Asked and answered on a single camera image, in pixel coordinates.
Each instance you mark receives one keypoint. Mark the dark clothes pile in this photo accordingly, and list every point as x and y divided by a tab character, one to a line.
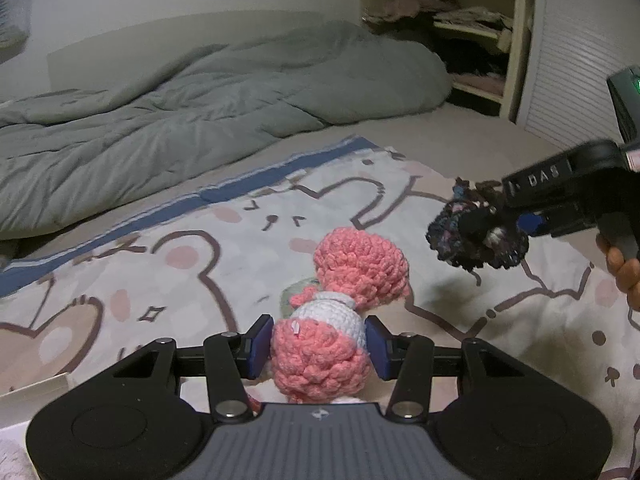
465	52

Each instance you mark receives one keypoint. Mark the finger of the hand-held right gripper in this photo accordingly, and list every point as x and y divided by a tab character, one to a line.
532	224
482	225

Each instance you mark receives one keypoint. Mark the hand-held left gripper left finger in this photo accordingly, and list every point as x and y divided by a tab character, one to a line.
260	347

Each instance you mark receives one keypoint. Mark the dark purple crocheted scrunchie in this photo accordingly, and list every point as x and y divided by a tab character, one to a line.
450	245

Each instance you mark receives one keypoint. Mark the pink crumpled clothes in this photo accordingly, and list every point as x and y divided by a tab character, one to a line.
405	5

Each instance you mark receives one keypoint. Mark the folded beige clothes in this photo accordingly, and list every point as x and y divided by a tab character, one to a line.
475	16

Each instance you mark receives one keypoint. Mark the person's right hand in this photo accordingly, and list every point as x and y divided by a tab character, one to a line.
630	280

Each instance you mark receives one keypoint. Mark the white slatted panel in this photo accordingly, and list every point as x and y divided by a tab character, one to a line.
570	60

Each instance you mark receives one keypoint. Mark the bear printed blanket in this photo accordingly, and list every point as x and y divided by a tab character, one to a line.
200	240

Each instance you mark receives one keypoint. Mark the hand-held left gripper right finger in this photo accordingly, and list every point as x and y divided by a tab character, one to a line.
376	350

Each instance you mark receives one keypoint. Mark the white cardboard box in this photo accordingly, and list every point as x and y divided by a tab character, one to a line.
35	390

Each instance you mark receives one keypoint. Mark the grey duvet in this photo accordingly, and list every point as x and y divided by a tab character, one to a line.
150	120

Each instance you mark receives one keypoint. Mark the cream open shelf unit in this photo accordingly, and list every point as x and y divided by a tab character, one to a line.
517	35

